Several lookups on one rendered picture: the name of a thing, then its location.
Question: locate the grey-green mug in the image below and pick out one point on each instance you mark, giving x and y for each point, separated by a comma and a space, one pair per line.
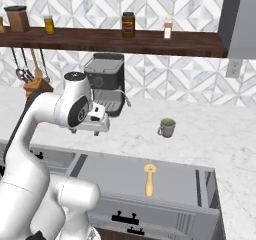
167, 128

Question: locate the hanging metal ladle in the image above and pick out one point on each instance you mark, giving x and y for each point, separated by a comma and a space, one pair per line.
18, 71

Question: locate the open grey drawer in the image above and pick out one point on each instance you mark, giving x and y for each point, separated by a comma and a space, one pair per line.
133, 180

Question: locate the spice bottle with white label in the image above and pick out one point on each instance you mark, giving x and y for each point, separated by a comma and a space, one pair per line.
168, 29

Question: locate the brown canister with black lid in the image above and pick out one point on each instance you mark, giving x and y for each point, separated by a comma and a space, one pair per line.
17, 19

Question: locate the dark wooden wall shelf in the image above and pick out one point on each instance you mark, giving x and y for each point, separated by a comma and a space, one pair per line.
133, 42

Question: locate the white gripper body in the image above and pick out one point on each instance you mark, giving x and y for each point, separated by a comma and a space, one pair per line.
96, 124

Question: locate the yellow spice jar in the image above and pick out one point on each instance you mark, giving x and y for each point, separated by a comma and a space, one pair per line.
49, 25

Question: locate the wooden knife block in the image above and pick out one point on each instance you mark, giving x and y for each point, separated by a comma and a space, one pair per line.
35, 85

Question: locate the grey wall cabinet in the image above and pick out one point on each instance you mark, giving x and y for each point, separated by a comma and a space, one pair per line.
241, 17

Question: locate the dark brown jar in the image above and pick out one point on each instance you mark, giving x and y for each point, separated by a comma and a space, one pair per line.
128, 25

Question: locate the hanging metal utensil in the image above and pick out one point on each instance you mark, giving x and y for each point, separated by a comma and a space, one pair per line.
44, 70

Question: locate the black and grey coffee machine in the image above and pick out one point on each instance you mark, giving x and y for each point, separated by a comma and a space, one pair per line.
106, 80

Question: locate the white wall outlet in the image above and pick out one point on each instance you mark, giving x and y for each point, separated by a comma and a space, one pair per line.
234, 68

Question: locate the closed grey drawer front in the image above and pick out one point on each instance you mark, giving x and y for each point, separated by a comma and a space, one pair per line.
56, 159

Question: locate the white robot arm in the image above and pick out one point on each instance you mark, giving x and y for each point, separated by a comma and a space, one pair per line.
23, 180

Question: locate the hanging wooden spatula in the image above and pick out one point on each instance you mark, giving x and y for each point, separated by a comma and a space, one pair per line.
36, 64

